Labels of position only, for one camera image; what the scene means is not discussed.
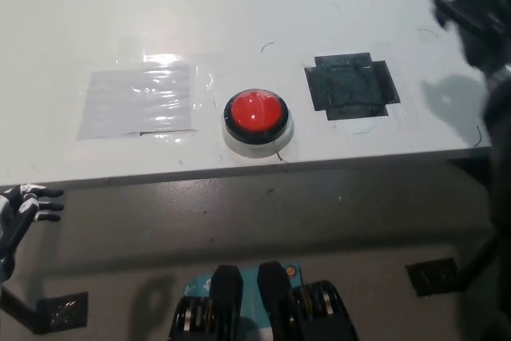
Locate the black tape patch on desk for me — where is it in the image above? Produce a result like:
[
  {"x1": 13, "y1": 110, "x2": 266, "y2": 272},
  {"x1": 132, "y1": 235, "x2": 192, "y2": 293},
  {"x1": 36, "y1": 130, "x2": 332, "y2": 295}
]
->
[{"x1": 303, "y1": 51, "x2": 402, "y2": 121}]

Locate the red dome push button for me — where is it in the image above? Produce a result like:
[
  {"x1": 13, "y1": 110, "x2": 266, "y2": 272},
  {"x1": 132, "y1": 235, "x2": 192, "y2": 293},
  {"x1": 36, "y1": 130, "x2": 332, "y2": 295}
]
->
[{"x1": 220, "y1": 87, "x2": 296, "y2": 158}]

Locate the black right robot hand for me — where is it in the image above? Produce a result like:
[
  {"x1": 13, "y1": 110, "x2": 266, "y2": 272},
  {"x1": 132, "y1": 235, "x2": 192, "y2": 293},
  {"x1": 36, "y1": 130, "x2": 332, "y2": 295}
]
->
[{"x1": 421, "y1": 0, "x2": 511, "y2": 77}]

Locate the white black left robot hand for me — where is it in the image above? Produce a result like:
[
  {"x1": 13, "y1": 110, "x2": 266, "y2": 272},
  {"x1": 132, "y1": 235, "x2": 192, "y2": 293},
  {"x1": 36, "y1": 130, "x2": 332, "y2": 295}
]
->
[{"x1": 0, "y1": 183, "x2": 65, "y2": 266}]

